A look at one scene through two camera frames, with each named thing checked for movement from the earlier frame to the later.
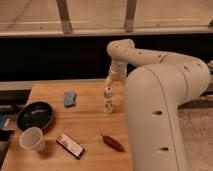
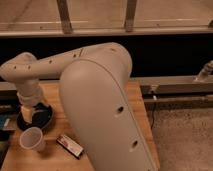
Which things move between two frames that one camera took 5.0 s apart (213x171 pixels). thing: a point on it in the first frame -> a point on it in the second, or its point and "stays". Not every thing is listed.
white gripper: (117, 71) -> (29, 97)
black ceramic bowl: (34, 115) stays
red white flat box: (73, 148) stays
